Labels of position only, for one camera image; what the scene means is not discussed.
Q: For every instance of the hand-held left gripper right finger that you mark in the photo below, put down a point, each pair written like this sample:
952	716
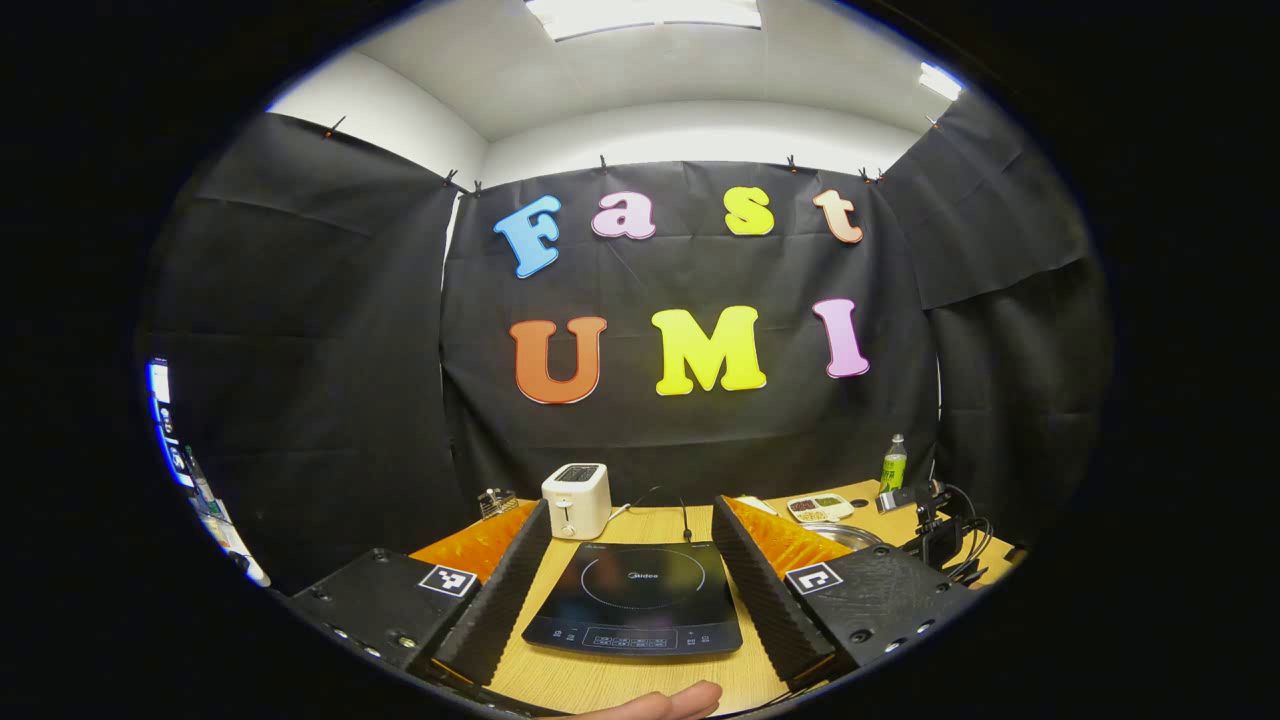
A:
765	600

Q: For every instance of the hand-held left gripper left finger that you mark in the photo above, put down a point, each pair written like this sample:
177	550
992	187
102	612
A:
500	600

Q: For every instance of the stainless steel pot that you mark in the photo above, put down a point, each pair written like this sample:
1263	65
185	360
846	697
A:
850	535

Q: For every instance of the black induction cooktop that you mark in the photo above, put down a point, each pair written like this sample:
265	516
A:
640	600

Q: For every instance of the white sandwich plate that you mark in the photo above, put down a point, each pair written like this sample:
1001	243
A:
758	505

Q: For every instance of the white divided bean tray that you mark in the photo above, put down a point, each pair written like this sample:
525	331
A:
820	508

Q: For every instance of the white toaster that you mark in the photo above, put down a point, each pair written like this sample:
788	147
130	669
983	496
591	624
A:
577	500

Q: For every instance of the green label drink bottle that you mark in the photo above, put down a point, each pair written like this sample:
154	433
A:
893	468

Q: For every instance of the bright computer screen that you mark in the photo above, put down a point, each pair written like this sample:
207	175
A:
165	420

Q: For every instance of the small ceiling light panel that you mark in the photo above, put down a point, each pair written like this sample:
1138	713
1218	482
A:
940	82

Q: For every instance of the large ceiling light panel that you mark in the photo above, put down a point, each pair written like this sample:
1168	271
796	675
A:
650	15

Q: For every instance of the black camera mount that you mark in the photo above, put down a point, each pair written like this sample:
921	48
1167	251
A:
935	540

